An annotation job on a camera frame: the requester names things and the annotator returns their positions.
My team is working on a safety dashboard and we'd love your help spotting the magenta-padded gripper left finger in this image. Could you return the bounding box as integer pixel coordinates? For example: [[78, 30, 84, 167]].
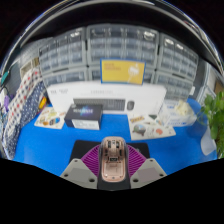
[[59, 144, 103, 190]]

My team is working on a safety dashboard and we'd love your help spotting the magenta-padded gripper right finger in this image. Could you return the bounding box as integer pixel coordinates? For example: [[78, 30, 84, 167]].
[[124, 144, 168, 190]]

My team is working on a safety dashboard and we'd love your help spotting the transparent rose gold computer mouse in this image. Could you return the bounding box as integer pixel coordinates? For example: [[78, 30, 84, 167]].
[[99, 135, 128, 184]]

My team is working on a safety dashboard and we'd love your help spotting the black mouse pad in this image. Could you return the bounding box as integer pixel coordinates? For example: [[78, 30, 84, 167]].
[[69, 139, 151, 163]]

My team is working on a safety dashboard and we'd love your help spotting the sticker sheet with travel drawings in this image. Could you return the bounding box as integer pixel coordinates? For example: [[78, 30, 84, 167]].
[[127, 113, 177, 141]]

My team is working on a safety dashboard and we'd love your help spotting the small dark blue box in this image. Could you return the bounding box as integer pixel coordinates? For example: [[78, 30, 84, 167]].
[[63, 103, 104, 131]]

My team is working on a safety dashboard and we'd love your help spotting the sticker sheet with food drawings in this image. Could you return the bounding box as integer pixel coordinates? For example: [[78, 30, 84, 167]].
[[33, 106, 67, 130]]

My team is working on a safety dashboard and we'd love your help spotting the white tissue box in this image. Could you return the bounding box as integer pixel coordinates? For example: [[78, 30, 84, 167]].
[[158, 99, 198, 128]]

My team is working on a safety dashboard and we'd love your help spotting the white keyboard packaging box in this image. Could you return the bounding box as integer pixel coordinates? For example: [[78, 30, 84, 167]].
[[46, 80, 167, 116]]

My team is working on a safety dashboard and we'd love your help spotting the white plant pot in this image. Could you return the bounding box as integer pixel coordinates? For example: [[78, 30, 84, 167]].
[[199, 133, 218, 157]]

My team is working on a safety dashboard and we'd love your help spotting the small yellow object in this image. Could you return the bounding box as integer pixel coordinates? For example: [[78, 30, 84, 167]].
[[38, 95, 48, 110]]

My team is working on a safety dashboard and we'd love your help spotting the dark blue dotted cloth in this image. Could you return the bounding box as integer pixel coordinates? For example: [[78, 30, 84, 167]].
[[1, 79, 48, 160]]

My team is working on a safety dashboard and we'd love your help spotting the green leafy plant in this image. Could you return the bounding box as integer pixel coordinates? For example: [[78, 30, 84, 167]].
[[196, 91, 224, 159]]

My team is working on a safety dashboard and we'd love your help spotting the yellow sign card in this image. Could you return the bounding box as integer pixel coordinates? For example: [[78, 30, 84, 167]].
[[100, 58, 147, 86]]

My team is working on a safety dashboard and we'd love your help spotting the white dotted cloth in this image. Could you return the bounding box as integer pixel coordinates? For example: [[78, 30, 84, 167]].
[[1, 68, 44, 141]]

